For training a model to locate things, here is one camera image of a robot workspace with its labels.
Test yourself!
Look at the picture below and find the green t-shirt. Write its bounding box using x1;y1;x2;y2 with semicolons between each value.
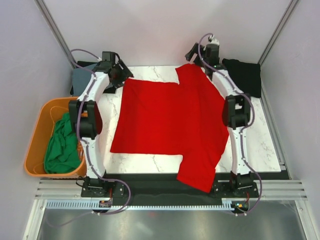
43;112;82;174

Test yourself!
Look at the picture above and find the purple cable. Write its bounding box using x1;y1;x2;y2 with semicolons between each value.
69;48;133;216
197;33;262;216

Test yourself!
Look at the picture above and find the right aluminium frame post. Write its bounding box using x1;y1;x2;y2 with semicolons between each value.
258;0;300;66

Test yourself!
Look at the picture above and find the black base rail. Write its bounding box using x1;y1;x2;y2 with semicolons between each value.
79;172;291;207

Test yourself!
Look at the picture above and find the red t-shirt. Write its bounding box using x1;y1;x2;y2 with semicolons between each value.
110;63;229;193

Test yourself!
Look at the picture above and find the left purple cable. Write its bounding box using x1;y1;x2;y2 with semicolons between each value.
69;48;133;216

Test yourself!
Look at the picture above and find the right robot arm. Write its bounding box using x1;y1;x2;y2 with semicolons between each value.
185;39;255;197

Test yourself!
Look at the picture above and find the left aluminium frame post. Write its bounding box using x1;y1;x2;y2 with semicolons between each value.
34;0;75;68

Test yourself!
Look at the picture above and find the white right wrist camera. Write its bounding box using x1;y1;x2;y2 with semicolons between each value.
208;34;220;46

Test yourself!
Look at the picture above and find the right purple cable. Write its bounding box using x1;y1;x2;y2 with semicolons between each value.
197;33;262;216

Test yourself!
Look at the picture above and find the folded black t-shirt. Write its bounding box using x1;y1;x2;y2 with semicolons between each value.
69;60;118;96
222;58;262;98

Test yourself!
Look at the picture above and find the aluminium frame post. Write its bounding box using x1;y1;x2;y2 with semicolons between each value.
258;0;300;66
34;0;75;68

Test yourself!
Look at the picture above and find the folded black t-shirt left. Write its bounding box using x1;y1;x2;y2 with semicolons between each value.
69;60;118;96

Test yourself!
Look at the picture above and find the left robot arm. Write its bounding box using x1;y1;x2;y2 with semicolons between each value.
68;51;133;198

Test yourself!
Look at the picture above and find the orange plastic basket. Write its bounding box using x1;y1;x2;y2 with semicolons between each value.
24;97;87;179

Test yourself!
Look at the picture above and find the folded black t-shirt right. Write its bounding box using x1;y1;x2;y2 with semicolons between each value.
222;58;262;98

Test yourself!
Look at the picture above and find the white slotted cable duct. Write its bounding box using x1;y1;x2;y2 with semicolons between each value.
46;198;259;211

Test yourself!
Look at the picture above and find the folded grey t-shirt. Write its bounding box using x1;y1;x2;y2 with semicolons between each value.
71;65;96;97

